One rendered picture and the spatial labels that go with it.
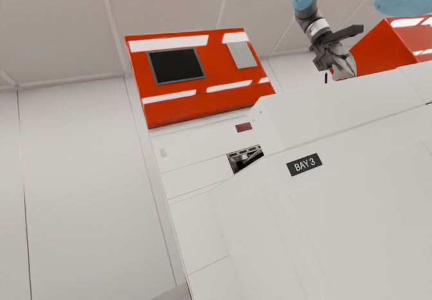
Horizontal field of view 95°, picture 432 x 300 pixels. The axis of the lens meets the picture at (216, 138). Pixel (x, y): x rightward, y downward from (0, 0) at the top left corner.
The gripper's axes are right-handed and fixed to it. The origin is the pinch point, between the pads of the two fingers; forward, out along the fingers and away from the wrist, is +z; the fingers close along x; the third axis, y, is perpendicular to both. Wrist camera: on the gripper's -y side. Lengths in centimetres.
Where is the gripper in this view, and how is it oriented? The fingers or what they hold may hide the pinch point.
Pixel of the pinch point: (354, 76)
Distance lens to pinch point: 82.5
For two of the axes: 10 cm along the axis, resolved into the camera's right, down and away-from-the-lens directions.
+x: -9.2, 2.4, -3.2
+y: -2.2, 3.6, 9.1
